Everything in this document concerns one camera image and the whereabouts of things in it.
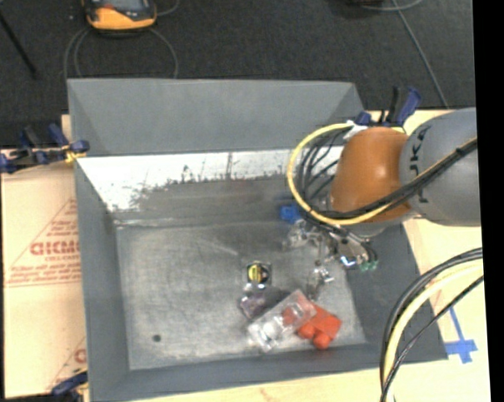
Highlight purple and clear small toy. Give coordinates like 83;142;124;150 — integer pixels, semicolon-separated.
237;284;285;320

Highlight orange-red plastic block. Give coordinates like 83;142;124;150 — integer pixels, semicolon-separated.
295;301;344;352

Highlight grey metal bin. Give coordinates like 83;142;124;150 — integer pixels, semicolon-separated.
66;62;450;402

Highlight brown cardboard board, red print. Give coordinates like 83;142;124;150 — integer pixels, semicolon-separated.
0;145;91;400

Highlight yellow and black round gadget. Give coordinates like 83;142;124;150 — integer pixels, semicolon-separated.
245;259;275;287

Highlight clear plastic packet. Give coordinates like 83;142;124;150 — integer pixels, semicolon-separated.
244;287;319;355

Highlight small blue object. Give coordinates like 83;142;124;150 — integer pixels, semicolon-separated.
278;203;303;226

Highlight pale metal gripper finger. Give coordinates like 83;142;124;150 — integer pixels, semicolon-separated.
304;262;337;301
282;220;324;252

